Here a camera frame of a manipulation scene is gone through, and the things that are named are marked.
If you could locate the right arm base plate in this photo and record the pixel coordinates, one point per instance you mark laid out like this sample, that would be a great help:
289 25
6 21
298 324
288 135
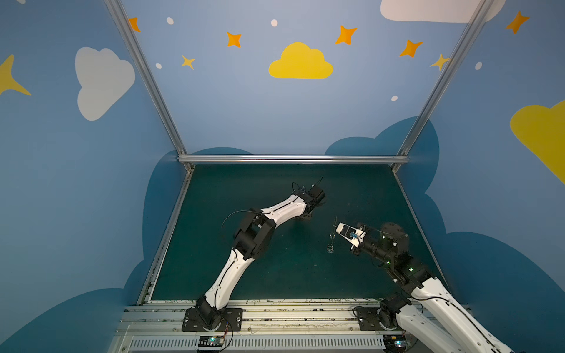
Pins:
375 319

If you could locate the aluminium rail base front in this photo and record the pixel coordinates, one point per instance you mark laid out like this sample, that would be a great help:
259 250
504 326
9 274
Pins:
266 325

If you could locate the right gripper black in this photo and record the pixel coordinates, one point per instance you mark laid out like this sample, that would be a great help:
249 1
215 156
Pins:
360 240

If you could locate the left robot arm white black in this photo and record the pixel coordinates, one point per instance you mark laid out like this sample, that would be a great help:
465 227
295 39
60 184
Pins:
251 241

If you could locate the controller board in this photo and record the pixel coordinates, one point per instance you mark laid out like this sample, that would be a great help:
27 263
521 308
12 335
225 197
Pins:
395 344
207 343

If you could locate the aluminium frame post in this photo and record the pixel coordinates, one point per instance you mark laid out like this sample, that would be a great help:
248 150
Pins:
464 44
119 16

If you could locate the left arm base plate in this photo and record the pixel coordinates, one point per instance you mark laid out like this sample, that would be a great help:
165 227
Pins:
230 318

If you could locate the metal keyring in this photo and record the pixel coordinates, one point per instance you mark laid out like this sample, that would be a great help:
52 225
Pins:
330 246

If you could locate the right controller board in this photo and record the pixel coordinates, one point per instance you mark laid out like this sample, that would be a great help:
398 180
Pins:
395 344

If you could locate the aluminium frame back bar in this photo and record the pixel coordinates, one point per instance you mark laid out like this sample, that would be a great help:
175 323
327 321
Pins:
292 159

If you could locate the aluminium frame left post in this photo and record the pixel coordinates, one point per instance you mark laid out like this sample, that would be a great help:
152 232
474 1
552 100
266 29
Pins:
119 16

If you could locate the left controller board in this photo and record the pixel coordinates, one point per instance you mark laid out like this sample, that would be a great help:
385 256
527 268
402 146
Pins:
207 343

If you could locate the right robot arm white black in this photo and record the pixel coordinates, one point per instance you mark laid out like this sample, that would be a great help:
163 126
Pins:
426 310

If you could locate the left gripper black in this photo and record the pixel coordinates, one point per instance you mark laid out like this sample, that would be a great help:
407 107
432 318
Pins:
307 209

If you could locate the aluminium frame right post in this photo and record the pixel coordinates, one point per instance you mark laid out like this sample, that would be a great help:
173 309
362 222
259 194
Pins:
464 44

